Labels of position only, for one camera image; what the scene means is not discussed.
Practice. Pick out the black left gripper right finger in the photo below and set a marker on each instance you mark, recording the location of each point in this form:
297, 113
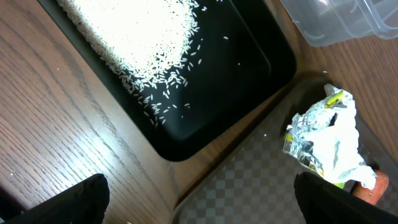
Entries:
323, 202

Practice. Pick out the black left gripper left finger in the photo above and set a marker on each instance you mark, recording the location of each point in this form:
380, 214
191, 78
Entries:
84, 203

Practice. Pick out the orange carrot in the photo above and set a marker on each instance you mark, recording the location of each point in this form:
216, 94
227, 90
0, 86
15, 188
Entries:
373, 196

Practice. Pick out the pile of white rice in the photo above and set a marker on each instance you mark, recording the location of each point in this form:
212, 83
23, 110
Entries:
150, 45

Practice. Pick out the black waste tray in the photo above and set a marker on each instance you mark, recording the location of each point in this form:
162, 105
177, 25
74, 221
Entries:
239, 58

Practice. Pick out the crumpled foil wrapper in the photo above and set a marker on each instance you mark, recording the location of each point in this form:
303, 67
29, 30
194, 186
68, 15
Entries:
325, 140

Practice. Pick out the dark brown serving tray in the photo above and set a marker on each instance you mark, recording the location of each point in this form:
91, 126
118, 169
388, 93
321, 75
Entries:
255, 183

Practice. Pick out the clear plastic bin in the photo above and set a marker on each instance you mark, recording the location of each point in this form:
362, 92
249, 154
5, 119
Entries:
326, 22

